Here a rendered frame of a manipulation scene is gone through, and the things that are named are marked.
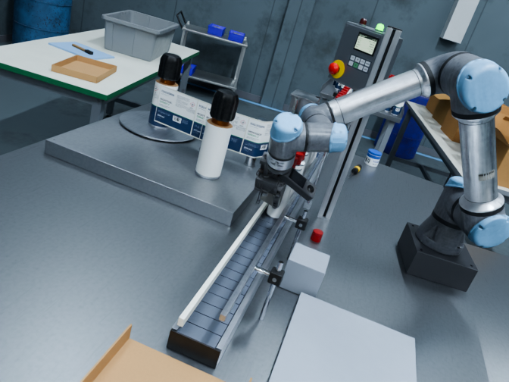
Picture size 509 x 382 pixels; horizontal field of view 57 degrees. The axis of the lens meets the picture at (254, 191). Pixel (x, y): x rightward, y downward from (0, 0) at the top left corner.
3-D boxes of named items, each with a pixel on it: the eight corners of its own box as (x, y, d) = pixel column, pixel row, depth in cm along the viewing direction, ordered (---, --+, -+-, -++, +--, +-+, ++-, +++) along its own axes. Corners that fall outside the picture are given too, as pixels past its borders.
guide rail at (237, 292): (313, 160, 186) (314, 157, 185) (316, 161, 186) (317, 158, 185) (217, 319, 89) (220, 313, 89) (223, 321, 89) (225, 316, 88)
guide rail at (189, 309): (291, 166, 189) (293, 161, 188) (295, 167, 189) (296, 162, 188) (176, 325, 92) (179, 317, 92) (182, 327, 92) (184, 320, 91)
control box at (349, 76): (345, 79, 167) (363, 25, 160) (382, 96, 156) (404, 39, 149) (326, 77, 161) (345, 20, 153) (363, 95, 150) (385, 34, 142)
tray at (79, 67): (76, 60, 278) (76, 54, 277) (116, 71, 280) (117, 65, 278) (51, 70, 247) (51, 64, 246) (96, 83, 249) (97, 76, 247)
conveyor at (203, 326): (312, 143, 243) (315, 136, 241) (328, 148, 242) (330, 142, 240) (172, 345, 95) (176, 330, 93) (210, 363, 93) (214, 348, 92)
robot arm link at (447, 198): (458, 211, 158) (477, 175, 152) (479, 232, 146) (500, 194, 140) (426, 204, 156) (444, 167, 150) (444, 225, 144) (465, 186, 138)
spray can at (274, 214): (267, 209, 152) (285, 151, 144) (282, 214, 151) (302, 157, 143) (263, 216, 147) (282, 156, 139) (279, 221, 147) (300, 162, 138)
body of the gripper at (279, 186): (263, 172, 140) (267, 145, 131) (290, 183, 139) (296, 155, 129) (253, 191, 136) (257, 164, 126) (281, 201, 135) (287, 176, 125)
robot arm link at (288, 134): (308, 133, 114) (273, 132, 113) (301, 162, 122) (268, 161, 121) (304, 110, 118) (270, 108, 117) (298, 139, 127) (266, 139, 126)
